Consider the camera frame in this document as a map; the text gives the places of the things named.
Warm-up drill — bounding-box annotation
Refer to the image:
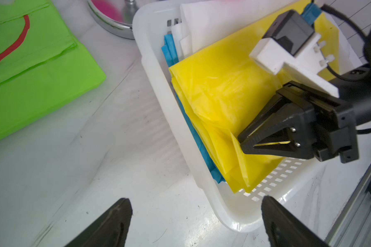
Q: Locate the yellow raincoat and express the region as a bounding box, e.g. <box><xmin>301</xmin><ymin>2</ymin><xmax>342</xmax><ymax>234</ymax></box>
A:
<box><xmin>168</xmin><ymin>0</ymin><xmax>341</xmax><ymax>193</ymax></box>

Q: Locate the silver wire cup stand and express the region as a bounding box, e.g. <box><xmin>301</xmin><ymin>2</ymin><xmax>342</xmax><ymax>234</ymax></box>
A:
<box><xmin>87</xmin><ymin>0</ymin><xmax>153</xmax><ymax>40</ymax></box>

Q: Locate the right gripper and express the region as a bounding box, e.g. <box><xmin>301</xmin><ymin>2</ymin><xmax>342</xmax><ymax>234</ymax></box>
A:
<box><xmin>238</xmin><ymin>81</ymin><xmax>360</xmax><ymax>163</ymax></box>

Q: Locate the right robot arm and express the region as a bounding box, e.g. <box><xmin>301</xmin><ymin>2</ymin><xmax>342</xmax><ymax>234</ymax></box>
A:
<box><xmin>238</xmin><ymin>65</ymin><xmax>371</xmax><ymax>163</ymax></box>

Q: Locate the green frog raincoat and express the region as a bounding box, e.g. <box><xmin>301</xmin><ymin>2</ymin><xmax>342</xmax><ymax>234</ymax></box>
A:
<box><xmin>0</xmin><ymin>1</ymin><xmax>106</xmax><ymax>140</ymax></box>

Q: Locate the aluminium mounting rail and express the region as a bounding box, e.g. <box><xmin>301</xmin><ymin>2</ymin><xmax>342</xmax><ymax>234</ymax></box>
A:
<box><xmin>325</xmin><ymin>164</ymin><xmax>371</xmax><ymax>247</ymax></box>

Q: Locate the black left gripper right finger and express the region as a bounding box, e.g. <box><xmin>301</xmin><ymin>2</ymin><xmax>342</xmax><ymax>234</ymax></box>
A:
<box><xmin>261</xmin><ymin>196</ymin><xmax>328</xmax><ymax>247</ymax></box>

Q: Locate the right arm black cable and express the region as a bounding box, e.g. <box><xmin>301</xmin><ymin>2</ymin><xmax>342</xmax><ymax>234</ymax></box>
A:
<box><xmin>319</xmin><ymin>2</ymin><xmax>371</xmax><ymax>81</ymax></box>

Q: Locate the white raincoat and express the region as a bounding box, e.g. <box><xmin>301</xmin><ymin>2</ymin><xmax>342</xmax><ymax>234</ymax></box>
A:
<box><xmin>170</xmin><ymin>0</ymin><xmax>364</xmax><ymax>81</ymax></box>

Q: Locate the white plastic perforated basket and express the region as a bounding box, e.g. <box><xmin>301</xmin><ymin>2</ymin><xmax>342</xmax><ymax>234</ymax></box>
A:
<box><xmin>132</xmin><ymin>0</ymin><xmax>364</xmax><ymax>233</ymax></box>

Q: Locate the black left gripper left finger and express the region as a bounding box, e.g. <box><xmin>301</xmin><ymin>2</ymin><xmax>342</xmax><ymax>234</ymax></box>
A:
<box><xmin>67</xmin><ymin>198</ymin><xmax>133</xmax><ymax>247</ymax></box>

